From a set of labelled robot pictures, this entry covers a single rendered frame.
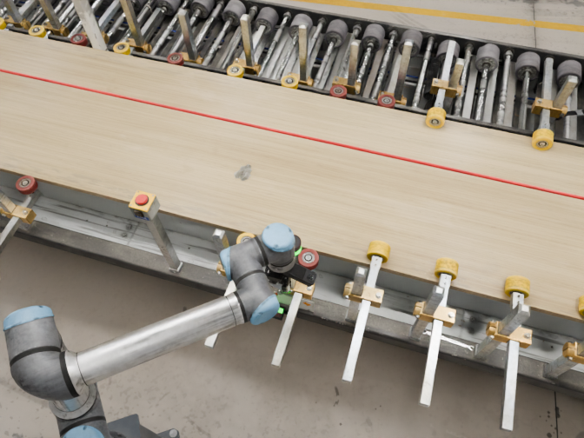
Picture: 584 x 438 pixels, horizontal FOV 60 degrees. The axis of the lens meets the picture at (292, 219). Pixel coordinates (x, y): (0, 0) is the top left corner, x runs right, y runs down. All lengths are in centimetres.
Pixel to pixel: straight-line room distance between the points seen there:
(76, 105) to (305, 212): 123
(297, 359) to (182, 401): 61
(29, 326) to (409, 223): 136
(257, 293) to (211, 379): 142
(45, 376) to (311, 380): 160
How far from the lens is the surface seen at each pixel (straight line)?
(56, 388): 135
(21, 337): 141
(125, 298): 300
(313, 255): 191
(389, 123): 233
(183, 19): 262
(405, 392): 272
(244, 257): 140
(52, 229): 248
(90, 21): 278
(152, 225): 185
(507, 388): 181
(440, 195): 213
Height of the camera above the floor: 261
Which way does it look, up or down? 59 degrees down
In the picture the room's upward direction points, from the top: 3 degrees counter-clockwise
